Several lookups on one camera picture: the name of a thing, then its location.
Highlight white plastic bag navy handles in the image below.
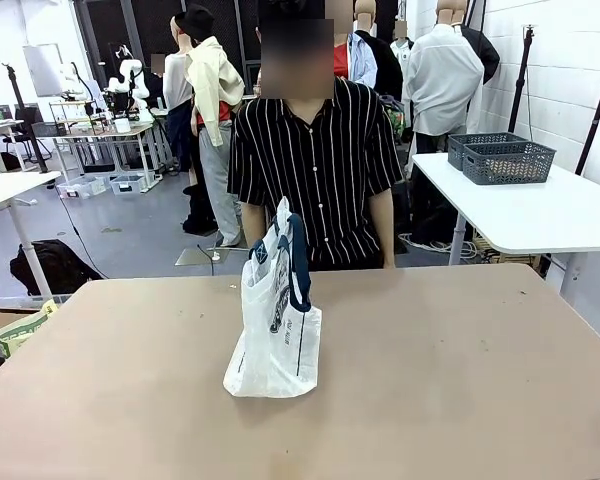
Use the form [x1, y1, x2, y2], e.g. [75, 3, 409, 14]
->
[222, 196, 323, 399]

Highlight gray basket with brown contents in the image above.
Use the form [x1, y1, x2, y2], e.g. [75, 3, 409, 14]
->
[461, 141, 557, 186]

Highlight person's right forearm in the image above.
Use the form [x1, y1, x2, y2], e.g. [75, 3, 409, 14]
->
[241, 202, 269, 259]

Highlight person's left forearm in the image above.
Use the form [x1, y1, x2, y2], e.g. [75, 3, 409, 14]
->
[372, 191, 397, 270]

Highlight green printed paper bag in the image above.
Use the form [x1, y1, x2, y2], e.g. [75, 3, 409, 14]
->
[0, 298, 60, 359]

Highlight person in striped shirt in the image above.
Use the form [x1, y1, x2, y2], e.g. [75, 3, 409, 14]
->
[227, 77, 404, 271]

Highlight gray trousers on mannequin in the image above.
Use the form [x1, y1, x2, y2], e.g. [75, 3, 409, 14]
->
[198, 122, 244, 248]

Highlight black boots on mannequin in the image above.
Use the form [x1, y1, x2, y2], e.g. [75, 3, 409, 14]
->
[181, 184, 219, 236]

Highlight metal floor plate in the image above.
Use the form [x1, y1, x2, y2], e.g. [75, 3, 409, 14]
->
[174, 246, 246, 267]

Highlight green floral garment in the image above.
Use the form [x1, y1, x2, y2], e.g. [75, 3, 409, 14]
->
[382, 97, 407, 146]

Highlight cream jacket on mannequin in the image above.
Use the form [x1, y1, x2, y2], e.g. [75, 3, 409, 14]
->
[184, 36, 246, 147]

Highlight clear plastic storage bin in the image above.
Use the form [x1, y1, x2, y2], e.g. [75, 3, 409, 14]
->
[109, 172, 149, 196]
[54, 174, 110, 200]

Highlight gray plastic lattice basket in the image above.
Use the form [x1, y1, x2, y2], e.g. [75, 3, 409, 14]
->
[447, 132, 529, 171]

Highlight mannequin in white top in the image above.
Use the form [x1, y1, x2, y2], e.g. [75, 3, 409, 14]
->
[161, 52, 197, 174]

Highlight wooden pallet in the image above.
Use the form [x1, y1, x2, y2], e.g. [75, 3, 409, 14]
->
[472, 228, 552, 267]

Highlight mannequin in white shirt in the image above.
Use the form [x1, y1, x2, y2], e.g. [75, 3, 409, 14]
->
[404, 0, 486, 151]

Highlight white table with rounded corners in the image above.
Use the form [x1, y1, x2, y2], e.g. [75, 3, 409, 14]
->
[410, 152, 600, 297]

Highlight black bucket hat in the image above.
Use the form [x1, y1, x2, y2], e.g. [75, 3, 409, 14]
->
[174, 3, 216, 40]

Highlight black backpack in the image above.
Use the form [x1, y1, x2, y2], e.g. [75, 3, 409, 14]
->
[9, 238, 104, 297]

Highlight black hanging garment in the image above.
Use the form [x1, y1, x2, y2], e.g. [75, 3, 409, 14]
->
[459, 24, 501, 86]

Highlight black tripod stand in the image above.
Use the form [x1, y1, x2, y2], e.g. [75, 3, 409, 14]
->
[509, 23, 539, 135]

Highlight black tripod with clamp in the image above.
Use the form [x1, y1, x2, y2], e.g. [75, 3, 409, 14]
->
[0, 62, 50, 175]

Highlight white board panel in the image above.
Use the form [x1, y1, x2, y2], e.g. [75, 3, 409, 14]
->
[22, 43, 64, 98]

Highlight black slanted stand pole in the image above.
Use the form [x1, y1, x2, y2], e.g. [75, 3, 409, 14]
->
[574, 57, 600, 176]

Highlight white floor cables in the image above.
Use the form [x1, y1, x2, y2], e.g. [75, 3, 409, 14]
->
[397, 232, 481, 261]

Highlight wooden workbench with white frame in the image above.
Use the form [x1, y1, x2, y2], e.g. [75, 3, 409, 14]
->
[32, 121, 170, 192]

